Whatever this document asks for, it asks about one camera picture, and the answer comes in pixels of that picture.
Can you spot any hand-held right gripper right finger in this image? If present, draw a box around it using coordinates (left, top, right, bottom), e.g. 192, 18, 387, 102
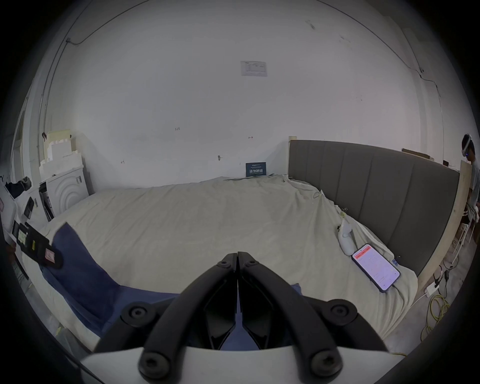
238, 251, 389, 384

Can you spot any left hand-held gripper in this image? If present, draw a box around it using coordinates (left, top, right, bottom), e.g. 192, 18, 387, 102
0, 178, 65, 279

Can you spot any smartphone with lit screen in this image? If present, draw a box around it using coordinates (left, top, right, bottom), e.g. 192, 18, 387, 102
352, 244, 401, 293

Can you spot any bed with beige sheet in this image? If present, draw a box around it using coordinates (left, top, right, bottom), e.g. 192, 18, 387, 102
20, 173, 419, 355

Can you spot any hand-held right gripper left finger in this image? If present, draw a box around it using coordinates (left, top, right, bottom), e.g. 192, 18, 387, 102
94, 252, 239, 383

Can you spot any white paper notice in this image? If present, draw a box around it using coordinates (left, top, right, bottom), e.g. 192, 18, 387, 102
240, 60, 268, 78

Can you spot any grey padded headboard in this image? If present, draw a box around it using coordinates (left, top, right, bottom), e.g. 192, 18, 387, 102
288, 139, 462, 279

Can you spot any white hand controller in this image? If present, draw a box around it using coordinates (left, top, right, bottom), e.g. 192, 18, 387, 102
336, 218, 355, 256

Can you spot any yellow cable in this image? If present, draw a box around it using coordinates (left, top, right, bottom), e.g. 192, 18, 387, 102
420, 294, 451, 343

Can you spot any dark blue garment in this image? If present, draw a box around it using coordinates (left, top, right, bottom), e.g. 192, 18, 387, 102
40, 222, 302, 350

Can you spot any white washing machine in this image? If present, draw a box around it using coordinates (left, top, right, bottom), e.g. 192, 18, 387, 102
38, 129, 90, 223

